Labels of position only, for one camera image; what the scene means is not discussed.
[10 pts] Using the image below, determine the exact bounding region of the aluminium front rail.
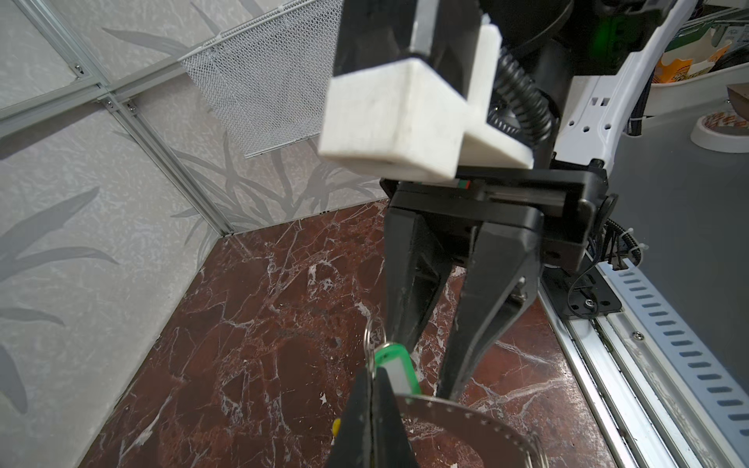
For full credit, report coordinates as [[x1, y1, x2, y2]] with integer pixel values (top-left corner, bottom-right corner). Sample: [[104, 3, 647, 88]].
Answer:
[[540, 262, 748, 467]]

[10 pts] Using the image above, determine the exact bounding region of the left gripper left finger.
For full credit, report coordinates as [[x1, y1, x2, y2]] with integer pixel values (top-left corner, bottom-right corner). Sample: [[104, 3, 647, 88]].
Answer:
[[326, 368, 374, 468]]

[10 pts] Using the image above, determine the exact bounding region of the aluminium frame crossbar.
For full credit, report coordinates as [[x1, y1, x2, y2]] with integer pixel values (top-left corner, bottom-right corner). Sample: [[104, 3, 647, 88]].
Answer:
[[1, 1, 236, 237]]

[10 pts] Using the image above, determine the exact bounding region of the small split ring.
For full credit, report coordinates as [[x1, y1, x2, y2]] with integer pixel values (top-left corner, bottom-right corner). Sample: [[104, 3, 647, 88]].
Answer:
[[362, 318, 388, 376]]

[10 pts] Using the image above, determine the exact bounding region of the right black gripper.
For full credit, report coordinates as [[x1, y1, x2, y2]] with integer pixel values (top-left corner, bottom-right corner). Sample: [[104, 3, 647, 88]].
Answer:
[[380, 163, 609, 401]]

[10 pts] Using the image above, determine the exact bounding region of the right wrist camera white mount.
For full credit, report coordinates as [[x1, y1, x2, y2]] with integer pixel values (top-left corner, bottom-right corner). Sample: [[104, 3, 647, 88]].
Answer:
[[318, 1, 534, 183]]

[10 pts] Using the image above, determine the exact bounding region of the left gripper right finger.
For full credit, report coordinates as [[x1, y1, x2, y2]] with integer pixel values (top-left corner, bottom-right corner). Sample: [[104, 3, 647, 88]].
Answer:
[[372, 368, 419, 468]]

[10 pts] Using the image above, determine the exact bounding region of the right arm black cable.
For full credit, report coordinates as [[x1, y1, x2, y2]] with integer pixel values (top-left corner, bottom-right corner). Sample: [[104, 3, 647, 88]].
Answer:
[[482, 43, 554, 144]]

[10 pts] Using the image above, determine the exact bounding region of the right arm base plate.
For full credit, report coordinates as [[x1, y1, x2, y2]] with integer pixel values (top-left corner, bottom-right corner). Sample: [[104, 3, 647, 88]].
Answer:
[[541, 266, 622, 320]]

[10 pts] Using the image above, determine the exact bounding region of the white wire mesh basket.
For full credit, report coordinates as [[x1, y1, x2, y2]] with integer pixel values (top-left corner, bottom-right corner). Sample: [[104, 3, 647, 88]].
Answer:
[[181, 1, 343, 158]]

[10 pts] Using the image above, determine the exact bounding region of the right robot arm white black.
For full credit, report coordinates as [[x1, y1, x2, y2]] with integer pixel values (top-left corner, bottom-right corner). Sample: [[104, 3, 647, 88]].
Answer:
[[382, 1, 694, 401]]

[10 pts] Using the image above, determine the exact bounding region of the metal arc keyring yellow handle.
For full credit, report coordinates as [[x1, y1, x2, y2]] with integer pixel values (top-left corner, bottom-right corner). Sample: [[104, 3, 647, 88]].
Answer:
[[330, 393, 551, 468]]

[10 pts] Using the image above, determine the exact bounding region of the green key tag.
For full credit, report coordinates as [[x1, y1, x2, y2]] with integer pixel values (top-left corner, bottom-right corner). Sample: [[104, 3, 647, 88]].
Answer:
[[374, 342, 421, 395]]

